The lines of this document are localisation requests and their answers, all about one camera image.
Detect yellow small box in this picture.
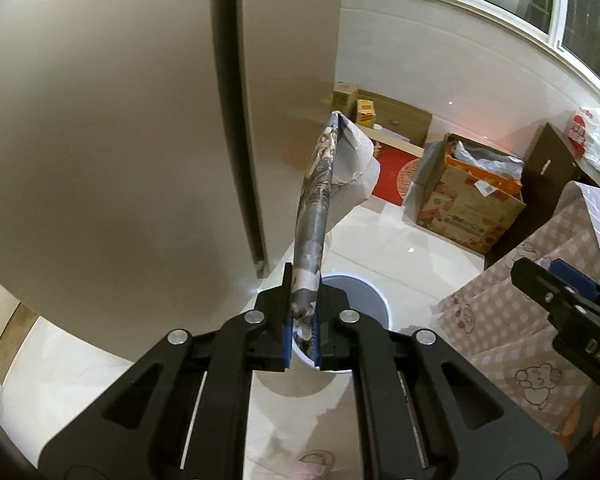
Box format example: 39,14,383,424
355,99,376,128

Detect pink slipper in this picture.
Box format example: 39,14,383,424
292,451,335,480

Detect orange printed cardboard box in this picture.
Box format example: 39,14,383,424
405,133,524,255

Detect beige refrigerator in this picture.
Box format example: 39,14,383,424
0,0,341,360

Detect dark wooden cabinet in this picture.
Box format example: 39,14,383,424
483,124,600,270

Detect grey checked tablecloth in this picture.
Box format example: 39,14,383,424
432,182,600,440

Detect red cardboard box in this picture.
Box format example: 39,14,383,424
330,81,432,206

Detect blue plastic bucket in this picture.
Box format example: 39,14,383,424
285,269,392,374

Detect white plastic bag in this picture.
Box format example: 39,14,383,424
566,107,600,173

